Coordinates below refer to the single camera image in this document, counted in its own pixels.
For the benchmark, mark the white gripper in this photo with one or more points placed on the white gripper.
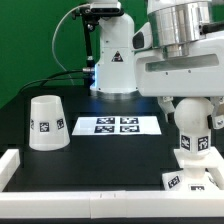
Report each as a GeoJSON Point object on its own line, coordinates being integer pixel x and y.
{"type": "Point", "coordinates": [200, 74]}

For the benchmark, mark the white lamp bulb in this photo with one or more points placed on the white lamp bulb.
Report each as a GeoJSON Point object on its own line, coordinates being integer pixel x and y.
{"type": "Point", "coordinates": [191, 118]}

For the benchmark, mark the white lamp base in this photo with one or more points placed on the white lamp base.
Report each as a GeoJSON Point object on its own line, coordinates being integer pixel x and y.
{"type": "Point", "coordinates": [193, 174]}

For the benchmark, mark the white lamp shade cone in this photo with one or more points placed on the white lamp shade cone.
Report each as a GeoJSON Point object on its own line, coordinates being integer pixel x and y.
{"type": "Point", "coordinates": [48, 128]}

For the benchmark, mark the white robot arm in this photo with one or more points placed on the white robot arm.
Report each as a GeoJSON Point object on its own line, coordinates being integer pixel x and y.
{"type": "Point", "coordinates": [178, 52]}

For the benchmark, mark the white right fence bar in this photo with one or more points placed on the white right fence bar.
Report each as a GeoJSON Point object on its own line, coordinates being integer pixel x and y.
{"type": "Point", "coordinates": [218, 173]}

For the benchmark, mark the white fence bar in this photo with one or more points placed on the white fence bar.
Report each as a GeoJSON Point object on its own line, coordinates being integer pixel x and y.
{"type": "Point", "coordinates": [218, 173]}
{"type": "Point", "coordinates": [111, 204]}
{"type": "Point", "coordinates": [9, 163]}

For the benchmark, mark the white marker sheet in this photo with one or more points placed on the white marker sheet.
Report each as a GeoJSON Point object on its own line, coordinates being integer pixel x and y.
{"type": "Point", "coordinates": [117, 125]}

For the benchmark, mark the white front fence bar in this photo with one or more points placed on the white front fence bar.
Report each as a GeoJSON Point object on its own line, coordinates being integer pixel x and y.
{"type": "Point", "coordinates": [111, 204]}

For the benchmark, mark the white left fence bar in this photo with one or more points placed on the white left fence bar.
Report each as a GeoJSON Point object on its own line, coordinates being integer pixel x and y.
{"type": "Point", "coordinates": [9, 163]}

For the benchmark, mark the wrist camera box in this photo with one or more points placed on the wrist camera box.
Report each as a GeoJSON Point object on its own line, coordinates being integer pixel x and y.
{"type": "Point", "coordinates": [142, 39]}

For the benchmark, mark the black camera on stand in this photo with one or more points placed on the black camera on stand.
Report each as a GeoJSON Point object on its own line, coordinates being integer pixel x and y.
{"type": "Point", "coordinates": [91, 14]}

